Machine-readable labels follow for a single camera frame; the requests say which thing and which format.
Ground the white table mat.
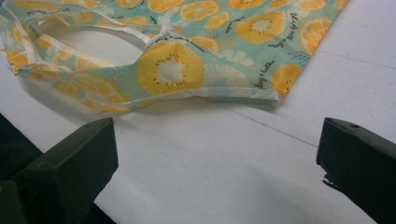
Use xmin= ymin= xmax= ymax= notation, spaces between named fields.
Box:
xmin=0 ymin=0 xmax=396 ymax=224

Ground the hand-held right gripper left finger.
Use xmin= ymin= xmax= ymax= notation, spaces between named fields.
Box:
xmin=12 ymin=117 xmax=120 ymax=224

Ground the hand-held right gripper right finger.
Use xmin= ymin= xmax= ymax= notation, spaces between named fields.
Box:
xmin=316 ymin=117 xmax=396 ymax=224

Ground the lemon print fabric bag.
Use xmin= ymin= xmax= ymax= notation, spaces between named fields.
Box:
xmin=0 ymin=0 xmax=349 ymax=115

